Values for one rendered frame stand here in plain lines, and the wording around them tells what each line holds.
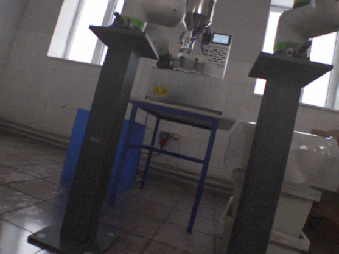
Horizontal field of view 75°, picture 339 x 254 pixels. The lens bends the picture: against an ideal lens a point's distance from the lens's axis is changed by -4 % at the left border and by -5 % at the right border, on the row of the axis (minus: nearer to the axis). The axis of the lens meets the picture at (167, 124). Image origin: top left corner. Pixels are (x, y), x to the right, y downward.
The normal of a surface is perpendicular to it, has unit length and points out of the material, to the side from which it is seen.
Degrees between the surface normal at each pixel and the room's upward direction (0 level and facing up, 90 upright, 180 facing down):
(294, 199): 96
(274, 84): 90
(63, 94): 90
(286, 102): 90
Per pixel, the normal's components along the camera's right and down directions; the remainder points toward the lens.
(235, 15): -0.19, -0.11
